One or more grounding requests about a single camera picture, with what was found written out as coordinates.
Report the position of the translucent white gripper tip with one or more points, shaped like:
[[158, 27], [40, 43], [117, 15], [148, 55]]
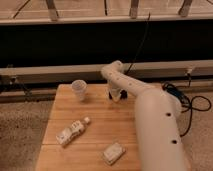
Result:
[[116, 97]]

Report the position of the plastic bottle with label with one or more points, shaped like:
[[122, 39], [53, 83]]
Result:
[[72, 131]]

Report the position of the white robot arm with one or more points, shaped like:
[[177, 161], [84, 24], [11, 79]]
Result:
[[159, 141]]

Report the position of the white wrapped packet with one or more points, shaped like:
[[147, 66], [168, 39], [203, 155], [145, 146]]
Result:
[[113, 152]]

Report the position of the grey metal rail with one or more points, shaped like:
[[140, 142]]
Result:
[[67, 73]]

